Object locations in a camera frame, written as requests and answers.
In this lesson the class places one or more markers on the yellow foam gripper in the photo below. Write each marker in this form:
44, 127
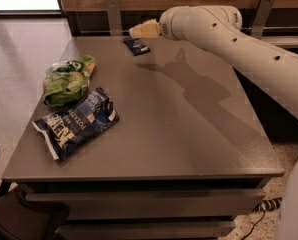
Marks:
166, 26

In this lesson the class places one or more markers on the blue rxbar blueberry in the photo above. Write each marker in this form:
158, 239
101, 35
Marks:
136, 46

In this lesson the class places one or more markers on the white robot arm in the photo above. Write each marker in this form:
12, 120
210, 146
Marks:
217, 29

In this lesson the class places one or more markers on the green chip bag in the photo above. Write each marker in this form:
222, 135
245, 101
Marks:
67, 81

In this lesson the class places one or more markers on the grey drawer cabinet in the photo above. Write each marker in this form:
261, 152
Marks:
187, 156

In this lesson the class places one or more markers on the blue kettle chip bag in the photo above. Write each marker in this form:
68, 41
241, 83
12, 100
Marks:
65, 131

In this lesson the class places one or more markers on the white power strip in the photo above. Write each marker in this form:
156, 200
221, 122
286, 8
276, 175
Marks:
268, 205

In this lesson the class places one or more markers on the dark brown chair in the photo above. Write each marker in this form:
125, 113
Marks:
24, 220

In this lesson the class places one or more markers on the left metal bracket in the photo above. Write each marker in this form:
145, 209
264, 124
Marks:
114, 17

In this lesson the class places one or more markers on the metal bracket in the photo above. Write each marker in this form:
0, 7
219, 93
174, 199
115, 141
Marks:
260, 18
114, 17

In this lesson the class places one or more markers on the metal rail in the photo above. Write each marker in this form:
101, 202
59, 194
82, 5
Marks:
268, 31

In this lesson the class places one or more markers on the right metal bracket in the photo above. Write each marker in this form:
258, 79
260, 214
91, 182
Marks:
260, 18

